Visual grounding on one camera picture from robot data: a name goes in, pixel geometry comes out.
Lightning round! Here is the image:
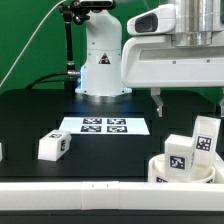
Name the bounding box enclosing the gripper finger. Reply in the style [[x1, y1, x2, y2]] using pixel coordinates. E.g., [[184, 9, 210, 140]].
[[219, 87, 224, 117], [151, 88, 164, 117]]

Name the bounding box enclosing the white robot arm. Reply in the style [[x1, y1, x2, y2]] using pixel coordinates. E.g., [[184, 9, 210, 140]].
[[71, 0, 224, 106]]

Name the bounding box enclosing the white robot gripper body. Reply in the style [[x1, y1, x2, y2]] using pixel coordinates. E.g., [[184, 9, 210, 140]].
[[121, 3, 224, 88]]

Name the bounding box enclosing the white block at left edge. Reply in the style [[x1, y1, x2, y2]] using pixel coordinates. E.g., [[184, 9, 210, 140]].
[[0, 143, 3, 162]]

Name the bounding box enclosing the white cable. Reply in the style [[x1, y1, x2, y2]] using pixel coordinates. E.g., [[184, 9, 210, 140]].
[[0, 0, 68, 88]]

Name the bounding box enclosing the white marker sheet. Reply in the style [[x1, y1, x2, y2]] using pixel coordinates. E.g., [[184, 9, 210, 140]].
[[59, 117, 150, 135]]

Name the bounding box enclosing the black cable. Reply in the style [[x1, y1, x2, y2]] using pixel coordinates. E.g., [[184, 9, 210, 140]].
[[25, 72, 70, 90]]

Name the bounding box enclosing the white L-shaped fence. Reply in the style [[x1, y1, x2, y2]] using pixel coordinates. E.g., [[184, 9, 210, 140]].
[[0, 160, 224, 211]]

